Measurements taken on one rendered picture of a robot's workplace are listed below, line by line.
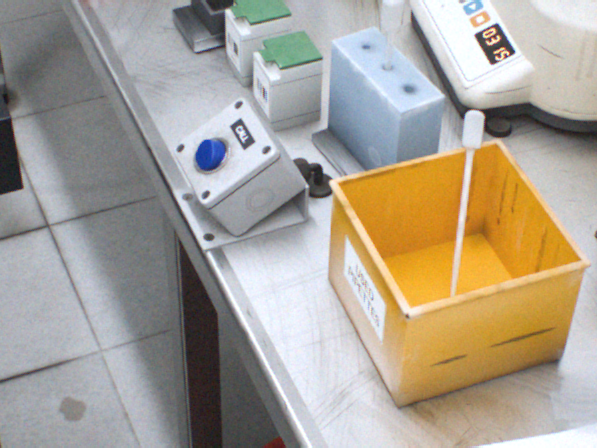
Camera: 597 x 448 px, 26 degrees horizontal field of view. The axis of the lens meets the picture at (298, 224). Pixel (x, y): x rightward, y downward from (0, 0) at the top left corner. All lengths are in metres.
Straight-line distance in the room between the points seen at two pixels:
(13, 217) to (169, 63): 1.17
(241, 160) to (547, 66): 0.28
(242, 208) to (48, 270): 1.25
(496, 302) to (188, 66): 0.43
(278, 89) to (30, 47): 1.64
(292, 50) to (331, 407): 0.32
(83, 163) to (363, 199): 1.50
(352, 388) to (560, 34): 0.34
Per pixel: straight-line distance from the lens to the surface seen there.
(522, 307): 0.88
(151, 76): 1.16
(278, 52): 1.08
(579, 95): 1.10
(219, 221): 0.99
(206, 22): 1.19
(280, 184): 0.98
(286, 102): 1.09
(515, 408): 0.92
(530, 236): 0.94
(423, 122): 0.99
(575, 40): 1.07
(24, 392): 2.05
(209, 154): 0.98
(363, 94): 1.01
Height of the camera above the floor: 1.60
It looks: 45 degrees down
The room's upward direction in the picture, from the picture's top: 2 degrees clockwise
